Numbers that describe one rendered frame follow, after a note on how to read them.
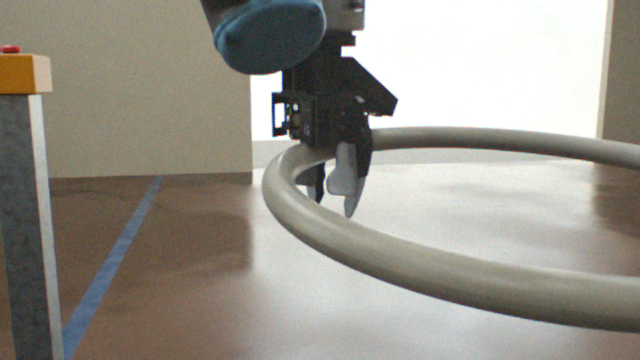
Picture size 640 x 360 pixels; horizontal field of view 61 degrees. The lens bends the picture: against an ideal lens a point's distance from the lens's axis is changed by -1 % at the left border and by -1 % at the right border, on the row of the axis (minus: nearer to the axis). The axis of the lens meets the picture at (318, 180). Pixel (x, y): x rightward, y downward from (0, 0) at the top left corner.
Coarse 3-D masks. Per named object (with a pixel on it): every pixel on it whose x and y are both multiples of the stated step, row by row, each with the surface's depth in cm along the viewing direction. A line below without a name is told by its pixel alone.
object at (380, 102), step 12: (348, 60) 62; (348, 72) 62; (360, 72) 63; (360, 84) 63; (372, 84) 65; (372, 96) 65; (384, 96) 67; (396, 96) 69; (372, 108) 68; (384, 108) 67
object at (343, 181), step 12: (348, 144) 63; (336, 156) 62; (348, 156) 63; (336, 168) 62; (348, 168) 63; (336, 180) 62; (348, 180) 63; (360, 180) 64; (336, 192) 62; (348, 192) 64; (360, 192) 65; (348, 204) 65; (348, 216) 66
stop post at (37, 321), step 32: (0, 64) 108; (32, 64) 109; (0, 96) 111; (32, 96) 114; (0, 128) 112; (32, 128) 113; (0, 160) 113; (32, 160) 114; (0, 192) 114; (32, 192) 115; (32, 224) 116; (32, 256) 117; (32, 288) 119; (32, 320) 120; (32, 352) 121
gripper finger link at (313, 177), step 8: (312, 168) 68; (320, 168) 68; (304, 176) 68; (312, 176) 68; (320, 176) 68; (296, 184) 67; (304, 184) 68; (312, 184) 69; (320, 184) 69; (312, 192) 69; (320, 192) 69; (320, 200) 69
